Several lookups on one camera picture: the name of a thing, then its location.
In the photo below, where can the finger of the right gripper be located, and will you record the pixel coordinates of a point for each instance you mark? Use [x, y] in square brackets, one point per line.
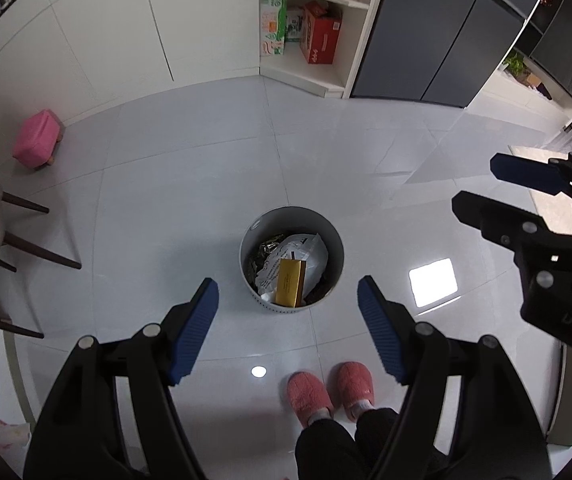
[551, 177]
[501, 224]

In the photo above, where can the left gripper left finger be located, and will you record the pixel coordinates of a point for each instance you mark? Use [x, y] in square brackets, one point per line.
[110, 413]

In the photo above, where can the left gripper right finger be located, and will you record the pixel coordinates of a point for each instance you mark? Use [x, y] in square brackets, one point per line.
[466, 413]

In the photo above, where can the red carton on shelf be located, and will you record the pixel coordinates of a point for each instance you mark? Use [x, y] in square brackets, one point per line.
[320, 32]

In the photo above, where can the dark grey refrigerator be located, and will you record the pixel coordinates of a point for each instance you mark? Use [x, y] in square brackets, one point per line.
[437, 51]

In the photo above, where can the white round trash bin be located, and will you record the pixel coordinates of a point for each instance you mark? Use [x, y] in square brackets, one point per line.
[292, 220]

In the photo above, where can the white shelf with boxes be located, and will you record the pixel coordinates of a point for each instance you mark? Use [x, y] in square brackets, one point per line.
[334, 80]

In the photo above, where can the floral strawberry tablecloth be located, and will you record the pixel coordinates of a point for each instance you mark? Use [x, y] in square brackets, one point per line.
[14, 442]

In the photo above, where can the person black trouser legs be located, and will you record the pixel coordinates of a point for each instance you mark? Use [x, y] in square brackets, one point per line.
[327, 450]

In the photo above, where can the gold paper gift bag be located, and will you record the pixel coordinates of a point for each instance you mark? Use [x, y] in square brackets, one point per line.
[290, 283]

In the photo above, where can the pink footstool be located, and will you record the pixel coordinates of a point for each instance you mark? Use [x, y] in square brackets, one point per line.
[37, 139]

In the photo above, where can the white base cabinets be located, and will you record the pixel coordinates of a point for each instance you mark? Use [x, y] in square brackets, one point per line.
[79, 57]

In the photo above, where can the green white carton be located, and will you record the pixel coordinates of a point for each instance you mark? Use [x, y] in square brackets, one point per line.
[272, 20]

